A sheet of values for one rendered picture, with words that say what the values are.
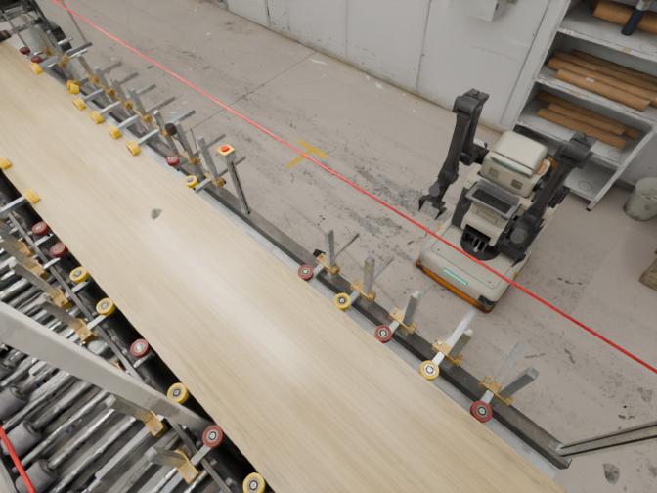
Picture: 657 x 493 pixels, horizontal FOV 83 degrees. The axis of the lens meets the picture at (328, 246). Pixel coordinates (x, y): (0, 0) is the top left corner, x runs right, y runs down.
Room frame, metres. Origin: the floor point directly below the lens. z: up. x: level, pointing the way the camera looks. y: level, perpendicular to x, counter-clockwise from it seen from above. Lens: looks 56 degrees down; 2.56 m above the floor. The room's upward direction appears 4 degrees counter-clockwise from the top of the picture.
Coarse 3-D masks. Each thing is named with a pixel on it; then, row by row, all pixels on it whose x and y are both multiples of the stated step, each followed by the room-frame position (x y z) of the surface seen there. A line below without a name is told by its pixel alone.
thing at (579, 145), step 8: (576, 136) 1.04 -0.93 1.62; (584, 136) 1.04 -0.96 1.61; (568, 144) 1.00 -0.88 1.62; (576, 144) 0.99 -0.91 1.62; (584, 144) 1.00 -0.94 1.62; (592, 144) 0.99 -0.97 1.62; (568, 152) 0.98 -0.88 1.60; (576, 152) 0.97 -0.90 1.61; (584, 152) 0.96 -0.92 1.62; (544, 184) 1.11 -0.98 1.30; (536, 192) 1.10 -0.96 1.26; (560, 192) 1.05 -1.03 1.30
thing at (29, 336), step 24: (0, 312) 0.32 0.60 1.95; (0, 336) 0.29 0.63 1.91; (24, 336) 0.31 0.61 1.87; (48, 336) 0.32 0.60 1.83; (48, 360) 0.29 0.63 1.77; (72, 360) 0.31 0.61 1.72; (96, 360) 0.33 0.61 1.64; (96, 384) 0.29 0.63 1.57; (120, 384) 0.31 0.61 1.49; (144, 384) 0.34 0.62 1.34; (168, 408) 0.31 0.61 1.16; (240, 456) 0.26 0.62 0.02
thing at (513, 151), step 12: (504, 132) 1.37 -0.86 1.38; (504, 144) 1.32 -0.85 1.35; (516, 144) 1.30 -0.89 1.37; (528, 144) 1.28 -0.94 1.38; (540, 144) 1.26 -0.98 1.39; (492, 156) 1.30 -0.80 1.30; (504, 156) 1.28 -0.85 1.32; (516, 156) 1.25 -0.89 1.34; (528, 156) 1.23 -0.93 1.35; (540, 156) 1.22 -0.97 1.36; (516, 168) 1.21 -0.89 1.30; (528, 168) 1.19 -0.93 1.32
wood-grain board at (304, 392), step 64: (0, 64) 3.26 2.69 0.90; (0, 128) 2.36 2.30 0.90; (64, 128) 2.31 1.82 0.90; (64, 192) 1.68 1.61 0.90; (128, 192) 1.64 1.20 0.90; (192, 192) 1.60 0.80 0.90; (128, 256) 1.16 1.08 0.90; (192, 256) 1.13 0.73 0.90; (256, 256) 1.10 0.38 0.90; (192, 320) 0.76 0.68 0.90; (256, 320) 0.73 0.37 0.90; (320, 320) 0.71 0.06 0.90; (192, 384) 0.46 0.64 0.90; (256, 384) 0.44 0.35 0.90; (320, 384) 0.42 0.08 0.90; (384, 384) 0.40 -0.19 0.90; (256, 448) 0.19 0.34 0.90; (320, 448) 0.17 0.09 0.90; (384, 448) 0.16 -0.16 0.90; (448, 448) 0.14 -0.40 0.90; (512, 448) 0.13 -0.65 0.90
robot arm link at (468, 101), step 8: (472, 88) 1.39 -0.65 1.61; (464, 96) 1.32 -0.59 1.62; (472, 96) 1.32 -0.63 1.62; (480, 96) 1.32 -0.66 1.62; (488, 96) 1.34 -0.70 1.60; (464, 104) 1.29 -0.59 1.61; (472, 104) 1.27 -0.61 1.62; (472, 112) 1.25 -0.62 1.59; (472, 128) 1.34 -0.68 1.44; (472, 136) 1.36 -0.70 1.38; (464, 144) 1.36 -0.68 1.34; (472, 144) 1.37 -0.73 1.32; (464, 152) 1.36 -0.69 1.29; (472, 152) 1.35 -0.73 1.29; (472, 160) 1.36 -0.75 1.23
